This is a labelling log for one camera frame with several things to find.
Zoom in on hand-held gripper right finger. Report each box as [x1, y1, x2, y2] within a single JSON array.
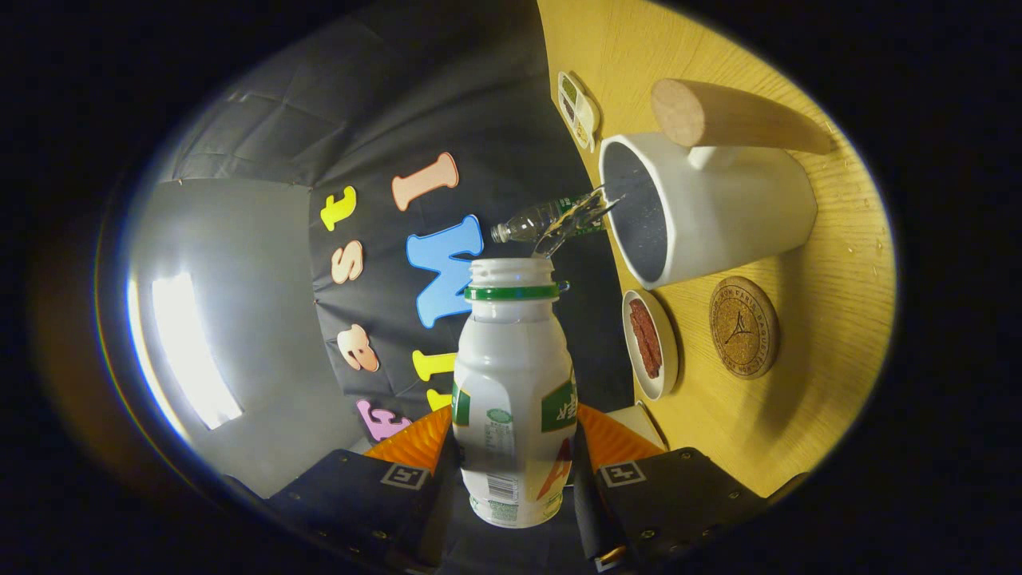
[[571, 403, 771, 573]]

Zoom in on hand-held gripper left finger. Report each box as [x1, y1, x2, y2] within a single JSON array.
[[267, 406, 460, 572]]

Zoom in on white juice bottle green label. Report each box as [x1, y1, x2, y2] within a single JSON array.
[[451, 257, 578, 529]]

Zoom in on round cork coaster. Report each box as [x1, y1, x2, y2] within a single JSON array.
[[709, 276, 779, 379]]

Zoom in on white cup with wooden handle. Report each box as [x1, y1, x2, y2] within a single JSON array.
[[599, 77, 835, 290]]

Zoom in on clear plastic water bottle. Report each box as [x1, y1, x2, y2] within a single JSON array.
[[491, 185, 622, 244]]

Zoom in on cream toaster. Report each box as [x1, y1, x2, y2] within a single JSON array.
[[607, 402, 667, 452]]

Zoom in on grey round plate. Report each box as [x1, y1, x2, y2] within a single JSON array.
[[622, 289, 679, 401]]

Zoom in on red meat slice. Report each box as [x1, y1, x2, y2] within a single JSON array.
[[628, 299, 664, 379]]

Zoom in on wooden table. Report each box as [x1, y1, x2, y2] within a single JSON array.
[[537, 0, 897, 500]]

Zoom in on white divided dish with beans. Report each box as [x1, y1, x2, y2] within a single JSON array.
[[557, 71, 601, 153]]

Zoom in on black backdrop cloth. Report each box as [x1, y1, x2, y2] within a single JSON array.
[[160, 0, 640, 448]]

